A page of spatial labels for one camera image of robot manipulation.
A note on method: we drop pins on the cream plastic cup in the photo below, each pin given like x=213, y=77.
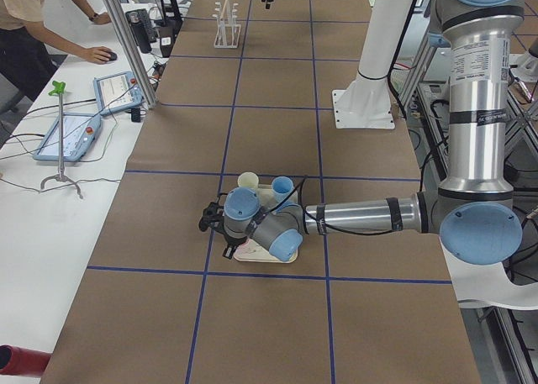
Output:
x=248, y=179

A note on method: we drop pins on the pink plastic cup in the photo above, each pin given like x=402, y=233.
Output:
x=245, y=248

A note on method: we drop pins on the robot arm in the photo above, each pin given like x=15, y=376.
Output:
x=471, y=210

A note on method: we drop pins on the person's forearm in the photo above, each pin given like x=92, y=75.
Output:
x=46, y=36

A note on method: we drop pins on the blue plastic cup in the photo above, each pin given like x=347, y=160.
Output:
x=282, y=186

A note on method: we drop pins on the person's hand on mouse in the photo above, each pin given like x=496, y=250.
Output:
x=96, y=55

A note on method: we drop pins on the black keyboard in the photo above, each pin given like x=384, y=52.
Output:
x=142, y=29

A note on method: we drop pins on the upper teach pendant tablet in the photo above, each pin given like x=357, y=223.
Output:
x=117, y=93

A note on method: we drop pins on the teach pendant tablet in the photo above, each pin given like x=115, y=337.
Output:
x=79, y=132
x=117, y=93

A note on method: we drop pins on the lower teach pendant tablet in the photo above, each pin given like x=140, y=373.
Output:
x=79, y=132

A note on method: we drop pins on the metal reacher grabber tool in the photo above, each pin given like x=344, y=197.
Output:
x=60, y=176

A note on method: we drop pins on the red cylinder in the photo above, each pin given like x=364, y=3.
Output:
x=16, y=361

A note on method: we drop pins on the white wire cup rack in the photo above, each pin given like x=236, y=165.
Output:
x=228, y=29

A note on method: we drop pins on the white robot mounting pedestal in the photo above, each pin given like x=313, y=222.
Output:
x=366, y=102

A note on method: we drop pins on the aluminium frame post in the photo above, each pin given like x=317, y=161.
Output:
x=127, y=41

